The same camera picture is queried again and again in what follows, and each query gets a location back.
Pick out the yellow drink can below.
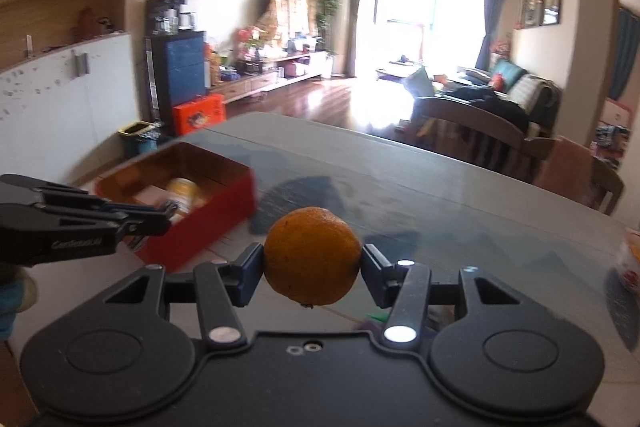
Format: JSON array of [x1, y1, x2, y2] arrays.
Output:
[[164, 177, 203, 217]]

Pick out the red rectangular tin box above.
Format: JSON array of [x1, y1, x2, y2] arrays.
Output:
[[95, 141, 258, 273]]

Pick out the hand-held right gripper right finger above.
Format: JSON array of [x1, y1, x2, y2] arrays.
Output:
[[361, 244, 527, 349]]

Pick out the black cabinet with blue front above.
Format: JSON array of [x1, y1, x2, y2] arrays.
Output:
[[144, 0, 207, 124]]

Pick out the person's left hand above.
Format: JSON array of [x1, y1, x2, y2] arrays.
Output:
[[0, 267, 39, 340]]

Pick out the green potted plant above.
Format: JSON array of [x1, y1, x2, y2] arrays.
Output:
[[317, 0, 342, 56]]

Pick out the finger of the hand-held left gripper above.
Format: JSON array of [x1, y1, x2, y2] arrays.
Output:
[[117, 216, 173, 240], [92, 196, 178, 223]]

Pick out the wooden wall shelf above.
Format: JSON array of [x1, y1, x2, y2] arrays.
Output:
[[0, 0, 131, 72]]

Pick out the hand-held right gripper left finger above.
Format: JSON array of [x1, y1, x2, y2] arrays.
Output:
[[102, 243, 264, 350]]

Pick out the white standing air conditioner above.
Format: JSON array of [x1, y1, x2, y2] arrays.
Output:
[[327, 0, 354, 78]]

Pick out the snack packet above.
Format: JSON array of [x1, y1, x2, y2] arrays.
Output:
[[614, 227, 640, 294]]

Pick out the low coffee table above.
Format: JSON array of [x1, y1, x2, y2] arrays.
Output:
[[375, 59, 426, 80]]

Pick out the grey bag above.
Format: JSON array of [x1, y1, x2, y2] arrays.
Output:
[[404, 67, 437, 100]]

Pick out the wooden television stand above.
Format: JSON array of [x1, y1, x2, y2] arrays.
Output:
[[210, 49, 336, 105]]

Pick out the wooden dining chair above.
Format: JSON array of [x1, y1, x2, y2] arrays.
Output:
[[410, 97, 557, 178], [532, 137, 626, 215]]

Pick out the blue trash bin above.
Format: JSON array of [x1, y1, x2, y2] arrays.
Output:
[[118, 121, 164, 159]]

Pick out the orange fruit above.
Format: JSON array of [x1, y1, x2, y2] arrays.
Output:
[[263, 206, 362, 307]]

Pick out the cloth-covered television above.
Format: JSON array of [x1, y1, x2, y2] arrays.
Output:
[[257, 0, 321, 48]]

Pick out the black jacket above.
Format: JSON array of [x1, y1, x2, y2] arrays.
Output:
[[440, 84, 532, 132]]

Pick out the white cabinet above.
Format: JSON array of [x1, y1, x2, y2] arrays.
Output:
[[0, 32, 142, 188]]

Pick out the orange gift box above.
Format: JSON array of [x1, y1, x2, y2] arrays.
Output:
[[172, 94, 226, 136]]

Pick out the grey curtain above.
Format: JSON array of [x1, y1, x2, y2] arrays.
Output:
[[345, 0, 369, 78], [475, 0, 511, 68]]

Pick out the red flower arrangement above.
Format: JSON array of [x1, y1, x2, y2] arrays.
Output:
[[237, 27, 267, 54]]

